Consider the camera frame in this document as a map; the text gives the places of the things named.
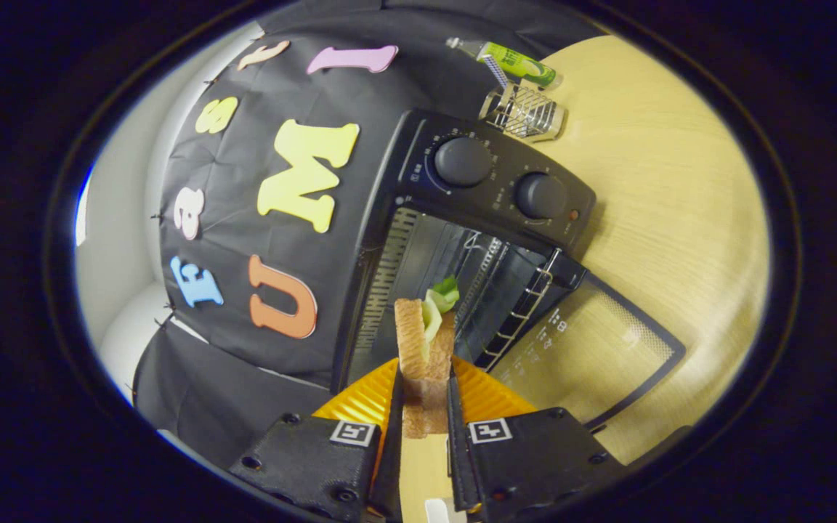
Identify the metal wire basket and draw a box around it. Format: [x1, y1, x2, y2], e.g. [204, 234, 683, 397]
[478, 81, 567, 142]

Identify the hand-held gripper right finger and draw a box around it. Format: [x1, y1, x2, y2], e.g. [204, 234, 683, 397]
[448, 356, 626, 523]

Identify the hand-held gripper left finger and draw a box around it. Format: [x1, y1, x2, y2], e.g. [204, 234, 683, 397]
[228, 357, 405, 523]

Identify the toast sandwich with lettuce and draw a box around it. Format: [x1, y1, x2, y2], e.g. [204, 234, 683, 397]
[394, 275, 461, 439]

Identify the striped straw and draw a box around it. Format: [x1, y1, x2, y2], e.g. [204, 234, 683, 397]
[482, 54, 510, 92]

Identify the black toaster oven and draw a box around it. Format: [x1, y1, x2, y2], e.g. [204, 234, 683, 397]
[331, 109, 687, 433]

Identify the green label drink bottle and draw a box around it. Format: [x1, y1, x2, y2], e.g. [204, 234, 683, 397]
[446, 38, 557, 88]

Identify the black backdrop cloth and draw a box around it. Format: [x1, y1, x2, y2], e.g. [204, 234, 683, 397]
[132, 0, 608, 469]

